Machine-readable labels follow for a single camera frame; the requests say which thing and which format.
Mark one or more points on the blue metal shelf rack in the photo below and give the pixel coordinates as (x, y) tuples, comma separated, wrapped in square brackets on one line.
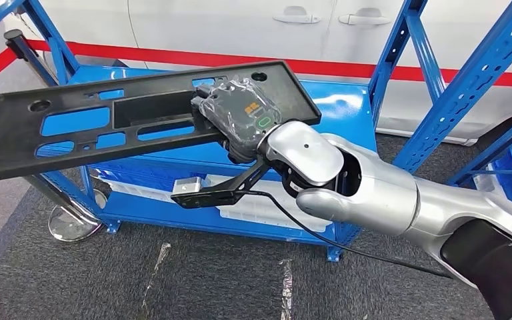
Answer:
[(494, 148), (348, 115)]

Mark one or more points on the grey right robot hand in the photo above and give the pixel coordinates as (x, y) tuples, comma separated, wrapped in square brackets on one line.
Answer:
[(242, 119)]

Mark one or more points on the black plastic panel part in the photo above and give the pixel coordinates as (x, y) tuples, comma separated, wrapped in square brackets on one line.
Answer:
[(13, 146)]

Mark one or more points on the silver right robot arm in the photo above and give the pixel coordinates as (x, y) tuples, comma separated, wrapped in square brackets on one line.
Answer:
[(384, 198)]

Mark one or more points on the clear shiny tape strip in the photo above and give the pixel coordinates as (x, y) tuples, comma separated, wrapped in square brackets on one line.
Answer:
[(159, 265), (286, 287)]

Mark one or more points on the black-topped stanchion post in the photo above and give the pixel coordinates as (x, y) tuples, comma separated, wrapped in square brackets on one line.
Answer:
[(15, 37)]

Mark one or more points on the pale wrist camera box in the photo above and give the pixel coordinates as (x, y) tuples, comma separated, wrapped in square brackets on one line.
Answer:
[(186, 185)]

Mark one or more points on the white car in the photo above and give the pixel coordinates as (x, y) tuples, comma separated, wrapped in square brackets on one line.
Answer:
[(216, 26)]

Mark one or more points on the stack of white trays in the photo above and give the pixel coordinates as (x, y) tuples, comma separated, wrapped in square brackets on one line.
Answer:
[(256, 218)]

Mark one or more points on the black camera bracket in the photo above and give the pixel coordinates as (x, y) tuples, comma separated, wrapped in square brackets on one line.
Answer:
[(220, 194)]

